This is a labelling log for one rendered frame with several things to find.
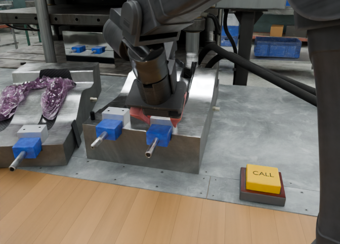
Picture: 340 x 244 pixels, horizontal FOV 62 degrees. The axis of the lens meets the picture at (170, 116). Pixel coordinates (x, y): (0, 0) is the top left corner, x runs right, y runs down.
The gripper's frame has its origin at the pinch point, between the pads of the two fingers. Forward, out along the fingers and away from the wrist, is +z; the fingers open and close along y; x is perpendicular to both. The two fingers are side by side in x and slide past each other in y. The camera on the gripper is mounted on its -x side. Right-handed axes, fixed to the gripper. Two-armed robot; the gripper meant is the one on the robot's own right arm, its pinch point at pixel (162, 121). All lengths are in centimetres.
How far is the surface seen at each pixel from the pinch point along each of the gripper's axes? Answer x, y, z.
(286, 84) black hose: -39, -31, 28
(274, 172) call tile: 5.9, -23.0, 4.6
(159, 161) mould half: 5.9, 0.4, 6.8
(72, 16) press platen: -75, 66, 30
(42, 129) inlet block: 5.3, 25.6, 0.1
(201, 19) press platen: -69, 2, 25
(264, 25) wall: -545, -74, 380
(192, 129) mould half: 0.0, -6.2, 2.0
